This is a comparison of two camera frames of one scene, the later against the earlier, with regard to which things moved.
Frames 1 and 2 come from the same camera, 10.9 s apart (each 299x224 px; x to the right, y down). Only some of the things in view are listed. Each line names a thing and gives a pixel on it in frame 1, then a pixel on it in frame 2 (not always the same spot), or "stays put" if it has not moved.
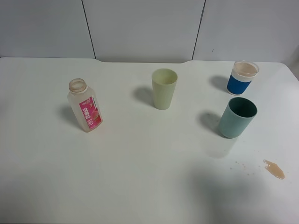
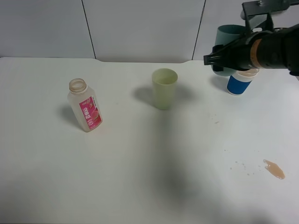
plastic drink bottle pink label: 83,101 stays put
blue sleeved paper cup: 243,73 stays put
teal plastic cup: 237,117 -> 224,33
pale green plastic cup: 164,81 stays put
